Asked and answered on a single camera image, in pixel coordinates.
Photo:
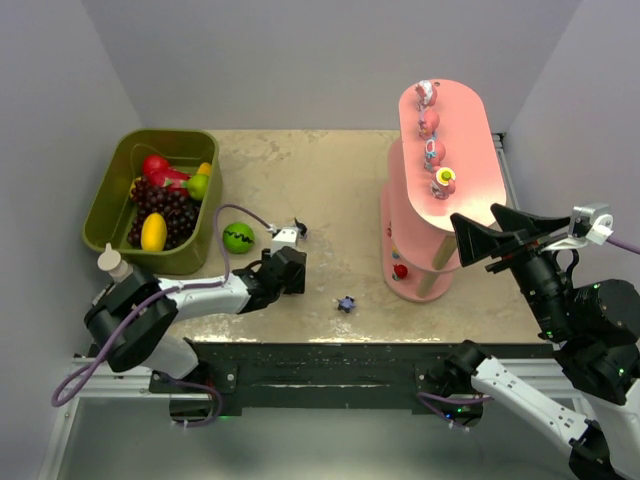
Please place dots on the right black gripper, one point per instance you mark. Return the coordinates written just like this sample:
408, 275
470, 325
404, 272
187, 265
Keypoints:
513, 248

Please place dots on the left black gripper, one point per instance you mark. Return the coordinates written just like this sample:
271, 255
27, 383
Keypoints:
295, 270

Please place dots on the pink figurine with yellow hat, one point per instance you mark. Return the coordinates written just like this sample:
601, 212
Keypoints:
443, 183

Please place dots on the pink figurine with blue glasses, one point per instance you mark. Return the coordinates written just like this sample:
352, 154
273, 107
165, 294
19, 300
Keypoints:
434, 154

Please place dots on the pink pig figurine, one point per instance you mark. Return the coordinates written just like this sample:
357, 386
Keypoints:
428, 123

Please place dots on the red white figurine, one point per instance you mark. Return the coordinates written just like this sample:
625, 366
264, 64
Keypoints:
426, 92

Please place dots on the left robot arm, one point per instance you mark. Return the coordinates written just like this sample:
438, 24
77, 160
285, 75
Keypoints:
131, 318

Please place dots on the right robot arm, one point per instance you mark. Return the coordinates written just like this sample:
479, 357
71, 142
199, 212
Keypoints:
595, 327

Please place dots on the pink tiered shelf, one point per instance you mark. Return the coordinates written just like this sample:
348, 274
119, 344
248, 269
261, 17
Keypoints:
422, 231

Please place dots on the purple black-eared figurine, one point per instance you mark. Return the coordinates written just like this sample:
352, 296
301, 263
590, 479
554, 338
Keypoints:
302, 228

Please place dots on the green watermelon ball toy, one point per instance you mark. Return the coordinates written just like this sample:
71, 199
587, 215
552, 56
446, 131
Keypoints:
238, 238

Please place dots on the purple star figurine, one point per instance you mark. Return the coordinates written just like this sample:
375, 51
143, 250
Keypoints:
346, 304

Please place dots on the dark grape bunch toy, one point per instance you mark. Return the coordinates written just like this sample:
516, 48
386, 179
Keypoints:
179, 211

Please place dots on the green apple toy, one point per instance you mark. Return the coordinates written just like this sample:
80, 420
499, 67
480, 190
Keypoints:
197, 186

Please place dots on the yellow pepper toy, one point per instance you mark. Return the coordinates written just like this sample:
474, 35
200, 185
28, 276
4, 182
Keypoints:
204, 170

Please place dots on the red dragon fruit toy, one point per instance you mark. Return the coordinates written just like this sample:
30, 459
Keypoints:
159, 172

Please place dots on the beige suction hook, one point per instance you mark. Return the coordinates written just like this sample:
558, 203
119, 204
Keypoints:
111, 262

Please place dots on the green plastic bin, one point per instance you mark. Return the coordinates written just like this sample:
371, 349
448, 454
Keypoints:
111, 214

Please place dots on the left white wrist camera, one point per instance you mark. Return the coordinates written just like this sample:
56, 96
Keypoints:
285, 237

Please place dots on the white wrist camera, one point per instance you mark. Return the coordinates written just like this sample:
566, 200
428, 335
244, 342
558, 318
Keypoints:
589, 224
285, 237

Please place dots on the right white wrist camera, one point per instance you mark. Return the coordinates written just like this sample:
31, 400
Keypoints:
589, 224

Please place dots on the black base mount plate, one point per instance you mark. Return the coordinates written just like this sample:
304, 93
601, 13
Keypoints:
375, 376

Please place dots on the aluminium frame rail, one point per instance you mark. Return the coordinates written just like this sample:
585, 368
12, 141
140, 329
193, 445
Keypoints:
543, 374

